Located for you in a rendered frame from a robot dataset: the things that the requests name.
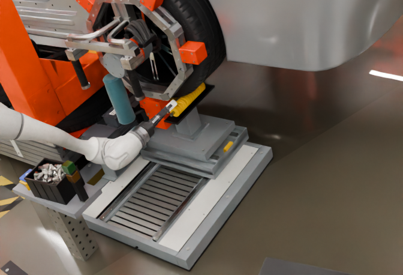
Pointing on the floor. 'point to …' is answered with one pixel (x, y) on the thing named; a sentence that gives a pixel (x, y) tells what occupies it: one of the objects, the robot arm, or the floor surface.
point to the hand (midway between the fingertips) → (170, 105)
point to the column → (74, 234)
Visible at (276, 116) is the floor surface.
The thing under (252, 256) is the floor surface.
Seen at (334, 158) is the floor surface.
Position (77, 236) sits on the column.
